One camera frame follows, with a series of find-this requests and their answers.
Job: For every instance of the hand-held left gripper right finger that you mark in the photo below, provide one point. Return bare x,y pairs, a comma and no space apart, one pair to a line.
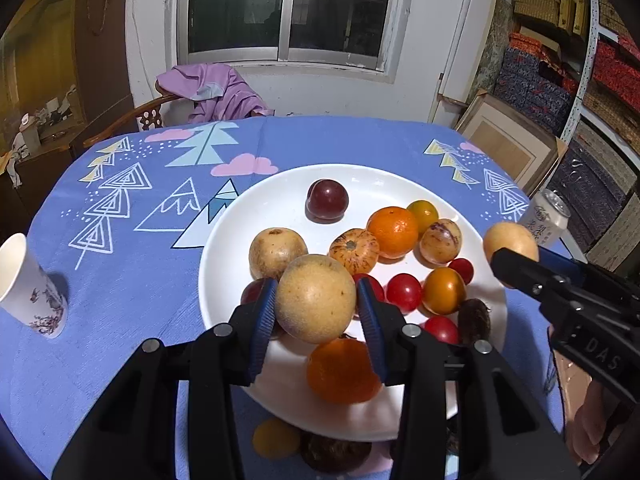
372,330

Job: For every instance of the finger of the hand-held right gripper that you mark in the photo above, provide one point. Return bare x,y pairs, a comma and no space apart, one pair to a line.
540,285
565,260

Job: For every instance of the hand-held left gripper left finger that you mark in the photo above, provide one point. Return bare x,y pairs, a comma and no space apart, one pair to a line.
264,330

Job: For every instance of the dark purple plum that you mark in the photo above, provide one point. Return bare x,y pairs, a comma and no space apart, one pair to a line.
251,292
327,201

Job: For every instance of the orange mandarin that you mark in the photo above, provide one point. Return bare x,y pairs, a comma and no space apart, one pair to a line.
340,372
392,234

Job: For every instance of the tan round fruit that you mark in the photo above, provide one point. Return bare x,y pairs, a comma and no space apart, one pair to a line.
316,299
277,255
352,252
440,242
510,240

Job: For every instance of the orange-yellow tomato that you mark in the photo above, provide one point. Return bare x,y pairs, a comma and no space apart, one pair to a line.
444,291

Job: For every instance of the yellow-green tomato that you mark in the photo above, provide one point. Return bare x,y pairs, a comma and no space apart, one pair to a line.
425,212

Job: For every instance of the white oval plate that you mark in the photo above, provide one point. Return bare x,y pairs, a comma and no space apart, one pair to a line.
280,200

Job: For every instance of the person's right hand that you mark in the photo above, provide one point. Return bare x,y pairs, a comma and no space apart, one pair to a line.
592,425

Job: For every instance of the white drink can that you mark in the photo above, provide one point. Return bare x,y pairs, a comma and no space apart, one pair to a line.
545,220

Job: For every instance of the blue printed tablecloth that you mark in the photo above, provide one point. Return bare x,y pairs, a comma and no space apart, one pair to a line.
125,360

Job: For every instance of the stack of blue patterned boxes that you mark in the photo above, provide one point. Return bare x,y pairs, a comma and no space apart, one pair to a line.
530,90

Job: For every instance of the white metal shelf rack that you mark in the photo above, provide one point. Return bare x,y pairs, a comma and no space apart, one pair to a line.
582,72

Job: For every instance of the stack of red patterned boxes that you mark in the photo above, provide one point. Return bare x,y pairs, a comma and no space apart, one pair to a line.
615,67

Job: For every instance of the stone-pattern board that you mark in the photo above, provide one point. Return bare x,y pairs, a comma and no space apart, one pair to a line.
495,45

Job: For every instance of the printed paper cup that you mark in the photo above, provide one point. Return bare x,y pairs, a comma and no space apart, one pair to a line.
30,290

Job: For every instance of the wooden chair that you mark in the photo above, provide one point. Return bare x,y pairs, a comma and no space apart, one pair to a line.
150,115

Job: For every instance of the purple cloth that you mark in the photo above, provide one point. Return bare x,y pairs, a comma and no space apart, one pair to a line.
215,90

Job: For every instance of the white trim strip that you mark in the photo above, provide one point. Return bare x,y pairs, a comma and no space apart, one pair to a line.
459,35

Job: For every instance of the stack of woven straw boxes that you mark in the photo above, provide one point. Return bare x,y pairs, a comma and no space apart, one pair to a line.
537,7

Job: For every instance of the sliding glass window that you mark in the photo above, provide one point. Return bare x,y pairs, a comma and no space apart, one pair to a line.
235,5

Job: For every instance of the wooden glass-front cabinet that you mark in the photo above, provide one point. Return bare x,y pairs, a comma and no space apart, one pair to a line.
107,35

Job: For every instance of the wooden picture frame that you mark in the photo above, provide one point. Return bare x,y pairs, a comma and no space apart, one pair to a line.
500,145

